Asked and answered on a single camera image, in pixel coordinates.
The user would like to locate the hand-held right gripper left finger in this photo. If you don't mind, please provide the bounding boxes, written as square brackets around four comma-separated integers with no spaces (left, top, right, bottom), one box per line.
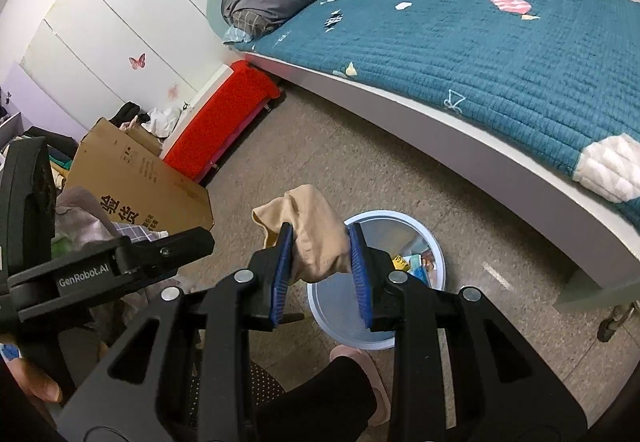
[55,222,296,442]

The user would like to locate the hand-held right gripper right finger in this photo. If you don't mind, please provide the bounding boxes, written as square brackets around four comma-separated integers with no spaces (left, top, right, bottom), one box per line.
[347,222,588,442]

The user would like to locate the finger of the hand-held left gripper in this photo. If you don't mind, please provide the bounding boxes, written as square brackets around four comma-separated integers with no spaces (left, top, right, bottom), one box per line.
[117,228,216,275]

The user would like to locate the beige sock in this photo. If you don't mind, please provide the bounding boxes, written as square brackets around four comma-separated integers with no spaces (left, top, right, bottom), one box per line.
[251,184,351,283]

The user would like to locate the light blue bin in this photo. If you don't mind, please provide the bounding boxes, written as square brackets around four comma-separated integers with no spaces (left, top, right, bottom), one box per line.
[306,210,447,353]

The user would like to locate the blue snack packet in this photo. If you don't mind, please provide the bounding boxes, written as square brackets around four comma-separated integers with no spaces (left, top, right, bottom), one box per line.
[407,253,437,290]

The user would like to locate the person's left hand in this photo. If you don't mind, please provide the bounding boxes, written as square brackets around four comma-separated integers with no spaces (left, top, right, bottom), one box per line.
[0,354,63,423]

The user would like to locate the green plush cloth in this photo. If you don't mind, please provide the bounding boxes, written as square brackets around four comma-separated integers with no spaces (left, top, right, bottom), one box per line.
[51,232,81,259]

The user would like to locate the brown cardboard box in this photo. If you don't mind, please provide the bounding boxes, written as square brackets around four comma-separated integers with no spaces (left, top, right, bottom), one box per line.
[65,117,215,235]

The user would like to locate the pink slipper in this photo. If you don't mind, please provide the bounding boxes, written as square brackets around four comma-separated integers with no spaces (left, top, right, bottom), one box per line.
[329,344,392,425]

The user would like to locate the white cubby shelf unit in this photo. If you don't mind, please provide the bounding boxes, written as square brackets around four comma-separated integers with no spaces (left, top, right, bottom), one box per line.
[0,89,23,143]

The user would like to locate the black perforated stool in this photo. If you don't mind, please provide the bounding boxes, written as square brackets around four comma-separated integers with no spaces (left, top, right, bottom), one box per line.
[185,362,286,428]

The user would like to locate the white plastic bag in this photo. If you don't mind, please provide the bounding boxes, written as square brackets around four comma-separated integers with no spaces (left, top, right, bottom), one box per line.
[147,106,181,138]

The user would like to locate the person's leg black trousers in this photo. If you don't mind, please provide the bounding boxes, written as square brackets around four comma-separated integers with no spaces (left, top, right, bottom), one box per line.
[255,356,378,442]

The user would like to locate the red stool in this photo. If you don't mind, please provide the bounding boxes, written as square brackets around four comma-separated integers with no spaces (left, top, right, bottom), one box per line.
[160,60,283,185]

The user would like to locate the black cloth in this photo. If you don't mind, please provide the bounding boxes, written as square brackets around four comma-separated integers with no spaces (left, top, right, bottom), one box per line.
[109,102,151,128]

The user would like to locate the white wardrobe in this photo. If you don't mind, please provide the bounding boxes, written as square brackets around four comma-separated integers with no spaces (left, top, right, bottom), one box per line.
[20,0,231,143]

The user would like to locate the light blue patterned sheet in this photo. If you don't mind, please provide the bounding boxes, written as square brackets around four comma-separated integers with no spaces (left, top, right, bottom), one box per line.
[222,24,253,45]

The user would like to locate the teal quilted bed cover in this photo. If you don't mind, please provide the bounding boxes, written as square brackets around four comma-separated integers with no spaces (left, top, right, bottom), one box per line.
[242,0,640,203]

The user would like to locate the white bed frame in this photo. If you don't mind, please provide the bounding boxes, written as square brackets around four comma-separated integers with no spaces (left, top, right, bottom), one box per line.
[242,49,640,323]

